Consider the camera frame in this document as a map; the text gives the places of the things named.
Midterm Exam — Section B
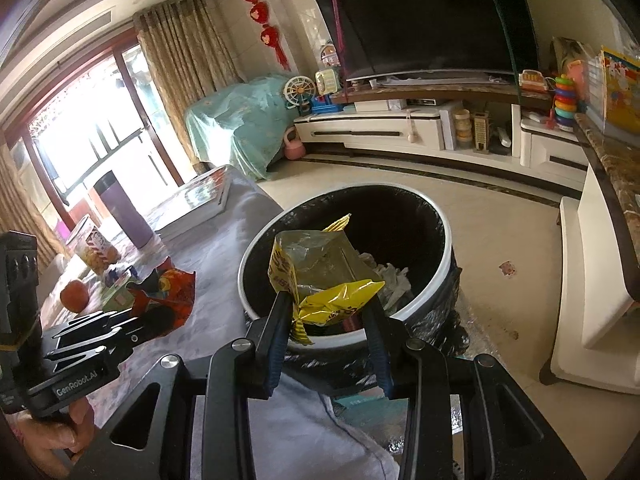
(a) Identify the orange snack wrapper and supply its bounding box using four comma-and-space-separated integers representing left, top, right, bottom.
127, 257, 196, 336

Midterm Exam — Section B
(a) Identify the rainbow stacking ring toy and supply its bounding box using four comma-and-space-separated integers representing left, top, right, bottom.
552, 76, 578, 132

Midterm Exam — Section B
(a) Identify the yellow snack wrapper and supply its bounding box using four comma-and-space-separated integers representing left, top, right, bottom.
268, 214, 385, 346

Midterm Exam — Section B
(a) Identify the black flat television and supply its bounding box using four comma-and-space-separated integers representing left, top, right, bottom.
316, 0, 538, 80

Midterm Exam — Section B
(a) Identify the white round trash bin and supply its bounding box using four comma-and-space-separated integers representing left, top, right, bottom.
236, 182, 459, 356

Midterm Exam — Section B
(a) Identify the pink kettlebell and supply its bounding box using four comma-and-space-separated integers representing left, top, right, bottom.
283, 127, 306, 160

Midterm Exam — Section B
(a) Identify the purple thermos bottle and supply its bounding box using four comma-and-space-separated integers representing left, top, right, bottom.
93, 171, 154, 249

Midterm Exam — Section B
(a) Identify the white tv cabinet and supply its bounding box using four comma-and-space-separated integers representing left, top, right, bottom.
295, 101, 588, 192

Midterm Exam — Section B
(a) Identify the beige curtain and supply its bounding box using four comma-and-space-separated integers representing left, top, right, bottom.
134, 0, 241, 174

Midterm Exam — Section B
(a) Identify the red hanging knot decoration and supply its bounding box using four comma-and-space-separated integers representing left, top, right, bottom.
243, 0, 291, 72

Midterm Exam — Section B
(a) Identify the teal covered armchair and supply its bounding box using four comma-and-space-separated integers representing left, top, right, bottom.
184, 75, 297, 181

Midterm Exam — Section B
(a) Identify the clear jar of snacks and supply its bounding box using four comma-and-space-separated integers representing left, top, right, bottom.
66, 214, 122, 276

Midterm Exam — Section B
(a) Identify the red apple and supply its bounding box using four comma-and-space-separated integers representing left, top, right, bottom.
60, 280, 90, 313

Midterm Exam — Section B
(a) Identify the stack of colourful books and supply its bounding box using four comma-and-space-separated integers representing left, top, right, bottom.
148, 166, 231, 242

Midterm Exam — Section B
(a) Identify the green box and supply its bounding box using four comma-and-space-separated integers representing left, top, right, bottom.
100, 281, 134, 312

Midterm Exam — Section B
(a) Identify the left hand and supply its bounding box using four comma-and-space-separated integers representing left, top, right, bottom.
6, 398, 96, 479

